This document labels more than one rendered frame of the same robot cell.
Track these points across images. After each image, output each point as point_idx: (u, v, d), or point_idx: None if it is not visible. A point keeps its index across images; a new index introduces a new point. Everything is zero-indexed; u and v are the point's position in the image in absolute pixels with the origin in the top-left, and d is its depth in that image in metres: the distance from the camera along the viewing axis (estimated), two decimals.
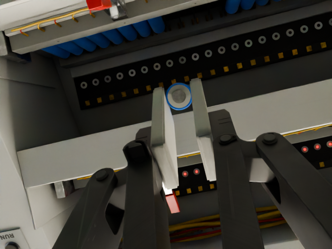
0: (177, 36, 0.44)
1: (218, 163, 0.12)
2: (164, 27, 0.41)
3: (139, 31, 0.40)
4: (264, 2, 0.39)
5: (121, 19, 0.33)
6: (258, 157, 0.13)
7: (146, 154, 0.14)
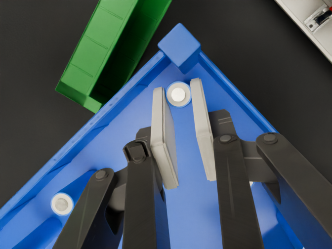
0: None
1: (218, 163, 0.12)
2: None
3: None
4: None
5: None
6: (258, 157, 0.13)
7: (146, 154, 0.14)
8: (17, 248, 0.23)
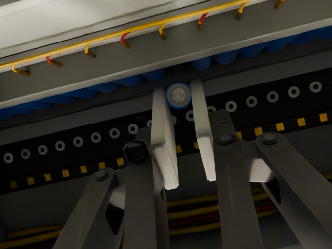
0: (120, 98, 0.29)
1: (218, 163, 0.12)
2: (94, 91, 0.26)
3: (48, 102, 0.24)
4: (252, 56, 0.24)
5: None
6: (258, 157, 0.13)
7: (146, 154, 0.14)
8: None
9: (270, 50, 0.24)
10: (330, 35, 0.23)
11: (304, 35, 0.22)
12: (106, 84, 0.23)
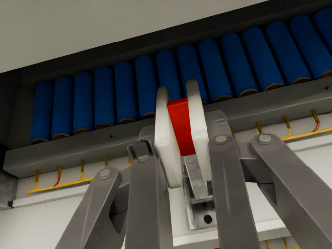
0: None
1: (214, 164, 0.12)
2: None
3: None
4: (281, 28, 0.26)
5: None
6: (253, 157, 0.13)
7: (150, 153, 0.14)
8: None
9: (260, 30, 0.26)
10: (212, 47, 0.26)
11: (244, 55, 0.25)
12: None
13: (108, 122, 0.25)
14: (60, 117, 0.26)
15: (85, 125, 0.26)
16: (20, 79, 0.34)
